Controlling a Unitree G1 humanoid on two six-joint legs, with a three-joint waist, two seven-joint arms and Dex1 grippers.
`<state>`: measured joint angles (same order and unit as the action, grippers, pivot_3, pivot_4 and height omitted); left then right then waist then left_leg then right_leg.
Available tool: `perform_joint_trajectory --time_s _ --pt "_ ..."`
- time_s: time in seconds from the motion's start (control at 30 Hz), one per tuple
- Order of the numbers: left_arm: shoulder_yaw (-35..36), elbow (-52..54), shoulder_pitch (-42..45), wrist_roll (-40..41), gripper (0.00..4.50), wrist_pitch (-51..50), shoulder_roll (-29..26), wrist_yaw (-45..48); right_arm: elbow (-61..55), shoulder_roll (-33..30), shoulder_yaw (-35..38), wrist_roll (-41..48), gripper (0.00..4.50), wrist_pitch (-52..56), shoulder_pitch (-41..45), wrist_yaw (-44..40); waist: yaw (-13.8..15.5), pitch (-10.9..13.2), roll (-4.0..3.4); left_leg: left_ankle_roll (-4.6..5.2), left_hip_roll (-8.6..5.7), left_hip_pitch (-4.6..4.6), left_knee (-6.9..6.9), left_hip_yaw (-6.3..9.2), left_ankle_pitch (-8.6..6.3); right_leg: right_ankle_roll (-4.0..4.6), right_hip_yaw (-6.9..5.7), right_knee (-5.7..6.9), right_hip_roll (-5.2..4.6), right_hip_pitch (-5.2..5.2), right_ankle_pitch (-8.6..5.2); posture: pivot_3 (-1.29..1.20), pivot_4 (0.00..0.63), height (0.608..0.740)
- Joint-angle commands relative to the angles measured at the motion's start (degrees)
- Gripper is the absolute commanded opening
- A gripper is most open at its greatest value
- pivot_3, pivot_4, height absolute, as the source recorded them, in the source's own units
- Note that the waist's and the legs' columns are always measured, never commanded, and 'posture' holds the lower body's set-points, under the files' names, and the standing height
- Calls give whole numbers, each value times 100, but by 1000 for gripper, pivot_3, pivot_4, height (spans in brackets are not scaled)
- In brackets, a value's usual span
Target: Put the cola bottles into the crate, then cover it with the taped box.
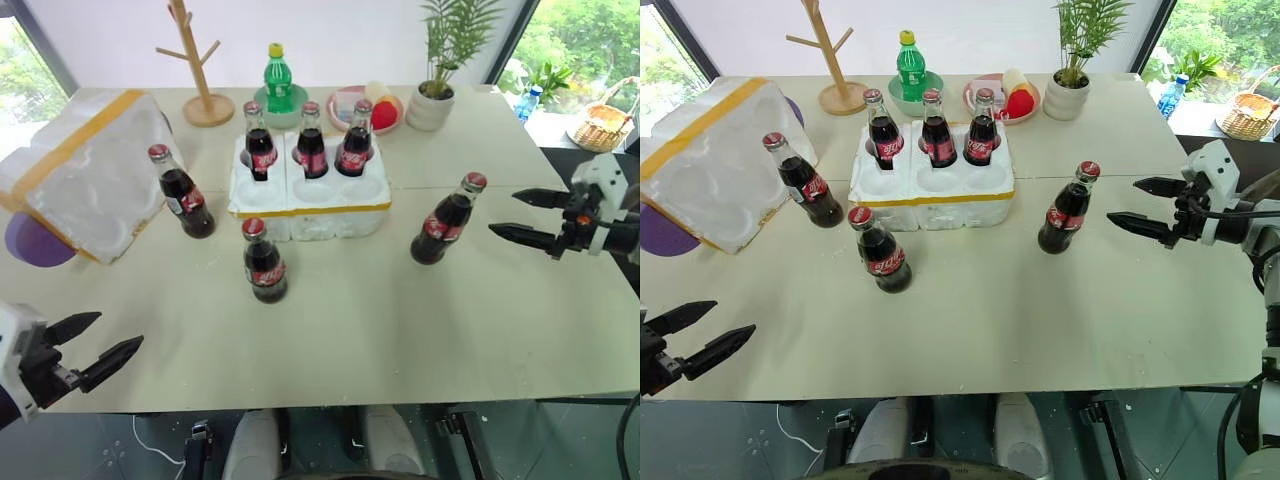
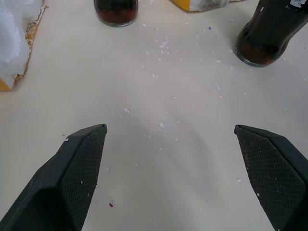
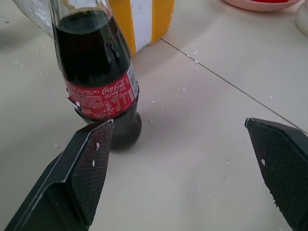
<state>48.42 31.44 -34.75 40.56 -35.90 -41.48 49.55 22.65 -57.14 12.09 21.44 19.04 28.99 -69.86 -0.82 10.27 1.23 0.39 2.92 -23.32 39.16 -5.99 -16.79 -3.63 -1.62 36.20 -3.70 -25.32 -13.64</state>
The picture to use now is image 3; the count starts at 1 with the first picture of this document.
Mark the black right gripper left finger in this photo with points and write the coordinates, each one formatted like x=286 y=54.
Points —
x=72 y=183

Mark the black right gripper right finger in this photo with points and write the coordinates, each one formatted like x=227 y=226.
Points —
x=284 y=166

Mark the cola bottle with red label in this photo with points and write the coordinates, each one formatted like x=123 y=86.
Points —
x=96 y=72

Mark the yellow and white box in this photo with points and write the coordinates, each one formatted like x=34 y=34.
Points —
x=144 y=21

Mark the white rounded object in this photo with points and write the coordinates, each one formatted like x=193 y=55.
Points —
x=302 y=20

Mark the pink plate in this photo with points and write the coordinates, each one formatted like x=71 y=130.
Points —
x=260 y=4

